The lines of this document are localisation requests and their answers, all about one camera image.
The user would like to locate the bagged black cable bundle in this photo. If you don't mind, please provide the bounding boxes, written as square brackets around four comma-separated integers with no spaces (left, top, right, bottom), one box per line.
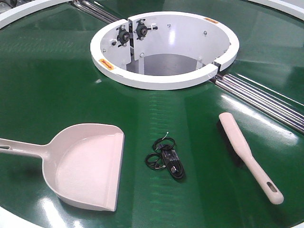
[161,149,185,180]

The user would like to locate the thin black wire coil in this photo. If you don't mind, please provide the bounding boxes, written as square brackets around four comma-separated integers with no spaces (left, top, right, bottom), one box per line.
[153,133,176,152]

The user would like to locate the black bearing block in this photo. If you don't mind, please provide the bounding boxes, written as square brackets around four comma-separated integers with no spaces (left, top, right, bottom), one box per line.
[135,19,158,40]
[117,25,130,47]

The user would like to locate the right black bearing block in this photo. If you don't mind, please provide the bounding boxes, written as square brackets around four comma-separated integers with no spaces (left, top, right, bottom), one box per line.
[135,19,158,40]

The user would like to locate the white inner conveyor ring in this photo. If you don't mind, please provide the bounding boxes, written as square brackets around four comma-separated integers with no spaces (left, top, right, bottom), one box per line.
[90,11,240,91]

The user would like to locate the white outer rim left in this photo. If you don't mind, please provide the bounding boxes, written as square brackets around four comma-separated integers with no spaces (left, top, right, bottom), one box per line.
[0,0,68,29]

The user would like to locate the steel rollers top left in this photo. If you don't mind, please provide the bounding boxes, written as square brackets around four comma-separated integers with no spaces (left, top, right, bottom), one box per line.
[70,0,120,24]

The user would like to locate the pink hand broom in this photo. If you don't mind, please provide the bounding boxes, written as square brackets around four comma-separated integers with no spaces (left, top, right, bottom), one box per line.
[219,112,284,205]

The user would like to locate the small black cable coil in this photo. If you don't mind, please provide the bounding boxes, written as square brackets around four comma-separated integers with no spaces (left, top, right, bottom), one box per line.
[144,153,167,171]

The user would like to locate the steel rollers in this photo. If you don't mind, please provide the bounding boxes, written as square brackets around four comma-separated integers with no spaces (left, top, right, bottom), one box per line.
[210,74,304,133]
[70,0,120,24]

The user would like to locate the steel rollers right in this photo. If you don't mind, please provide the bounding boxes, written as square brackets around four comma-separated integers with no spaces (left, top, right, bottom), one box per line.
[210,74,304,133]

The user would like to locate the white rim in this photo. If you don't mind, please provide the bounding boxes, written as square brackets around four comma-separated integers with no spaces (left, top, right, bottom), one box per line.
[249,0,304,21]
[0,0,68,29]

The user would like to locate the pink plastic dustpan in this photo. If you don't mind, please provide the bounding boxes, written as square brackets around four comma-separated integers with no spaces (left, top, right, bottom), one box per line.
[0,123,124,211]

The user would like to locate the white outer rim right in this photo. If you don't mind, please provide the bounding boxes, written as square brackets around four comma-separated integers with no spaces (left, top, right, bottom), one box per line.
[249,0,304,21]

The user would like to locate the left black bearing block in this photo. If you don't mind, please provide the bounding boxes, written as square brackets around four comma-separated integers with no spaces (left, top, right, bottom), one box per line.
[117,25,130,47]

